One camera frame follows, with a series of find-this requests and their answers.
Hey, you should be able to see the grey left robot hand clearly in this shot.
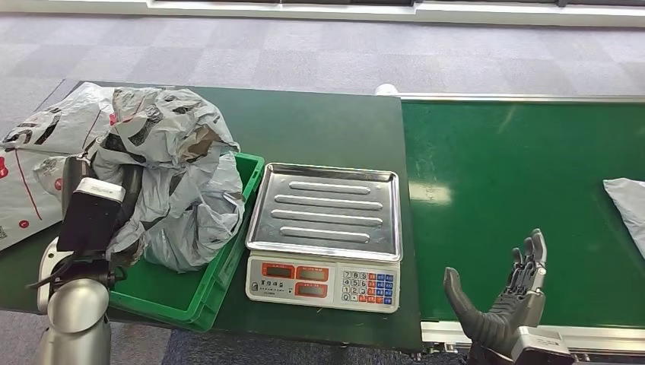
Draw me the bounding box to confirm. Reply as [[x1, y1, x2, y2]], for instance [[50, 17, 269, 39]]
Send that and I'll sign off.
[[62, 132, 146, 225]]

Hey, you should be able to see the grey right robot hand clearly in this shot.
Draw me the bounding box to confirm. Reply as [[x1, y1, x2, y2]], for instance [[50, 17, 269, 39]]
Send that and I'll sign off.
[[443, 228, 548, 354]]

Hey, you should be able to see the grey red-print mailer package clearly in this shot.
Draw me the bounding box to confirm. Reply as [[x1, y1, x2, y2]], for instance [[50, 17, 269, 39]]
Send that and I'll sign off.
[[92, 86, 241, 256]]

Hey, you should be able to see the white black-print mailer package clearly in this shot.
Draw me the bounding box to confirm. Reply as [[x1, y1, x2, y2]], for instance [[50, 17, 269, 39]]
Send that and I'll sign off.
[[0, 81, 118, 158]]

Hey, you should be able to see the plain grey mailer package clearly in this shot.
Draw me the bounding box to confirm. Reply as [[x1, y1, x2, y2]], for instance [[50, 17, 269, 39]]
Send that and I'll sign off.
[[142, 151, 247, 274]]

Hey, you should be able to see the large white red-line mailer package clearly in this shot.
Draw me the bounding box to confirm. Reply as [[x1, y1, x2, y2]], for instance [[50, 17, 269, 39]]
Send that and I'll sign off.
[[0, 144, 78, 253]]

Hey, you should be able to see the green conveyor belt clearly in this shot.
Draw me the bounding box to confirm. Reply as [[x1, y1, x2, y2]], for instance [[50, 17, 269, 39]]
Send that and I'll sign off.
[[401, 100, 645, 329]]

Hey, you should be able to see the pale grey flat mailer package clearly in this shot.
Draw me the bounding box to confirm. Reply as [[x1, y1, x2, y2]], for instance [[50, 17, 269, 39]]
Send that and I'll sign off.
[[602, 177, 645, 260]]

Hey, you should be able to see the green plastic crate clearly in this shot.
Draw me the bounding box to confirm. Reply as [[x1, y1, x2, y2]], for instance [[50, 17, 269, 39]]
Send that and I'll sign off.
[[107, 152, 266, 334]]

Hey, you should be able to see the white window sill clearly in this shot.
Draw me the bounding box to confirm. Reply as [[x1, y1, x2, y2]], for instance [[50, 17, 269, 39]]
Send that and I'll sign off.
[[0, 0, 645, 29]]

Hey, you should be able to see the white electronic weighing scale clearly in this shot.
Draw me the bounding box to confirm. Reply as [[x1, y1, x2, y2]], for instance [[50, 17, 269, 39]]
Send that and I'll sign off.
[[244, 162, 404, 315]]

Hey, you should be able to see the steel scale weighing pan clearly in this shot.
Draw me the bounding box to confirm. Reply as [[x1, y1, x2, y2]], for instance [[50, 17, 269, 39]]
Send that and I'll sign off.
[[245, 162, 404, 263]]

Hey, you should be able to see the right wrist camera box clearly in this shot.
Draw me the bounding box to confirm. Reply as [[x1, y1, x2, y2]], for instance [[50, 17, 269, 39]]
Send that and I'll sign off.
[[510, 325, 576, 365]]

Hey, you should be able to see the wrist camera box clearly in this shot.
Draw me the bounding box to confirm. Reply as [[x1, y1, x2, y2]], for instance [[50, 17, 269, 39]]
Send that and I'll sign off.
[[510, 325, 576, 365], [56, 176, 127, 254]]

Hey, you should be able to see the silver conveyor frame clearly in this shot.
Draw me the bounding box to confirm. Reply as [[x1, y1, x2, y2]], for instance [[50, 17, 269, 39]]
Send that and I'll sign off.
[[396, 92, 645, 365]]

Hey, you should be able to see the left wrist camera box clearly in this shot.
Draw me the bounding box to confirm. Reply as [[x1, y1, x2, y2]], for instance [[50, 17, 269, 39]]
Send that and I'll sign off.
[[56, 176, 127, 254]]

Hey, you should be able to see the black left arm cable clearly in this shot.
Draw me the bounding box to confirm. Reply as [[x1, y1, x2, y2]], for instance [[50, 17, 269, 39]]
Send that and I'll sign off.
[[26, 250, 79, 292]]

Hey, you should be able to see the dark window frame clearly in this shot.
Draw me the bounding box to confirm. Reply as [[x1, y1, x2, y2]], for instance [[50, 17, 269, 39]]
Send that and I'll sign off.
[[151, 0, 645, 8]]

